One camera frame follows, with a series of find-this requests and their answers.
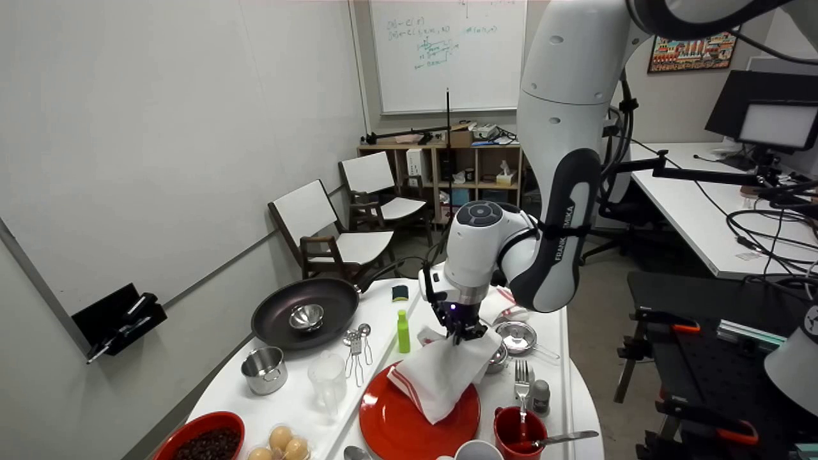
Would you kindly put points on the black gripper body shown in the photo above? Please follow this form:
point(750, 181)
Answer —
point(462, 321)

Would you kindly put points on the white cloth with red stripes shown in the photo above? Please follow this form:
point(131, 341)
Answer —
point(439, 373)

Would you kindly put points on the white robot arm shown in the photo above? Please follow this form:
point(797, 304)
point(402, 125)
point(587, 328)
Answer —
point(568, 79)

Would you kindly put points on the red plate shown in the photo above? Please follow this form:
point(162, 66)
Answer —
point(398, 430)

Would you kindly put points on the steel lidded pot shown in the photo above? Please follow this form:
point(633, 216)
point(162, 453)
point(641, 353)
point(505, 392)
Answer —
point(496, 361)

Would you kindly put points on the green plastic bottle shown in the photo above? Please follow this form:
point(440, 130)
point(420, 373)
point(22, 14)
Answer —
point(402, 333)

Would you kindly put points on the steel lid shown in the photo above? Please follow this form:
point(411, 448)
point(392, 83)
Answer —
point(518, 337)

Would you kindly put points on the white pepper shaker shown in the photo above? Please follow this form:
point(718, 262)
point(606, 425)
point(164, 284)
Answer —
point(522, 378)

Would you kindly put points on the grey salt shaker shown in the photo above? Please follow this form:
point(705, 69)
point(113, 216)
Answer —
point(541, 396)

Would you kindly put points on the red mug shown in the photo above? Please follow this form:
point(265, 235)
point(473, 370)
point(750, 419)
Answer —
point(521, 434)

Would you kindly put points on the clear plastic cup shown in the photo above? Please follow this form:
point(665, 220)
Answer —
point(332, 384)

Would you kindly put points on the wooden shelf unit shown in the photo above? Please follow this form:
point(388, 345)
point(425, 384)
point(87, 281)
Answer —
point(452, 169)

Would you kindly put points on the white folding chair near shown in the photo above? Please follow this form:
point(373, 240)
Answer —
point(318, 238)

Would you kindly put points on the white folding chair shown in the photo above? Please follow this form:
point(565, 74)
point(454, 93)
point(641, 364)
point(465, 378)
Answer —
point(375, 194)
point(318, 238)

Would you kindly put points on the small steel bowl in pan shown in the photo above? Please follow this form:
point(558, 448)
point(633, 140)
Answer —
point(309, 317)

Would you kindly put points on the large dark frying pan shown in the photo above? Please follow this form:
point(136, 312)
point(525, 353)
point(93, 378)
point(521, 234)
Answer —
point(341, 299)

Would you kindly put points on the metal spoon in mug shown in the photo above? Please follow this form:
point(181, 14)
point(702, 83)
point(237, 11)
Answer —
point(558, 441)

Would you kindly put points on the white folding chair far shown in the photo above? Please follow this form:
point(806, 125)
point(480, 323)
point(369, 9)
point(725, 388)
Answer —
point(375, 194)

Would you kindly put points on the small steel pot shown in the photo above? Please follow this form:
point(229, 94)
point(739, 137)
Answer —
point(265, 370)

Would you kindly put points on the bread rolls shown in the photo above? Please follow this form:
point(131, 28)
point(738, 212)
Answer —
point(282, 445)

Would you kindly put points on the red bowl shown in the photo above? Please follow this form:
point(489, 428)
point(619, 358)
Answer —
point(215, 434)

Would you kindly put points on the white desk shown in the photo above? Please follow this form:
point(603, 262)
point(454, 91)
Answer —
point(733, 234)

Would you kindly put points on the computer monitor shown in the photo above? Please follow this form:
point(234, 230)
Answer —
point(771, 108)

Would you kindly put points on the wall whiteboard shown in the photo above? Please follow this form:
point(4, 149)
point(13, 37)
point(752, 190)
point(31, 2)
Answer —
point(465, 48)

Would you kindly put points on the black wall tray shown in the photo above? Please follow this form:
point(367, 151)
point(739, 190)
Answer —
point(119, 321)

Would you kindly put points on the camera on black boom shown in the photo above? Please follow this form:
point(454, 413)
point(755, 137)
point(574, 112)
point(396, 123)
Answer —
point(765, 181)

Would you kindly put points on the framed wall picture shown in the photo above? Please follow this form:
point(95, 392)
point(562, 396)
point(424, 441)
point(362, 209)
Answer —
point(702, 55)

